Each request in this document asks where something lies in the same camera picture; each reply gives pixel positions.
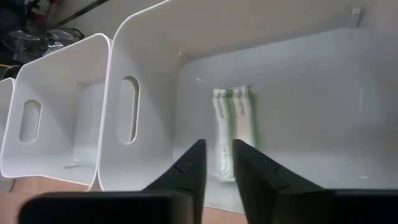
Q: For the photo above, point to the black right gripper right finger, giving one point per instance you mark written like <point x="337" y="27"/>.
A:
<point x="264" y="193"/>

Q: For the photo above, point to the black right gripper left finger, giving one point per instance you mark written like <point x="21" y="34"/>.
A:
<point x="189" y="174"/>

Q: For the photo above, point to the green striped bandage packet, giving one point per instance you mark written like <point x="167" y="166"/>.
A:
<point x="231" y="118"/>

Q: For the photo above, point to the white plastic bin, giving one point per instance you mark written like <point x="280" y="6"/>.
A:
<point x="4" y="102"/>
<point x="62" y="77"/>
<point x="311" y="93"/>

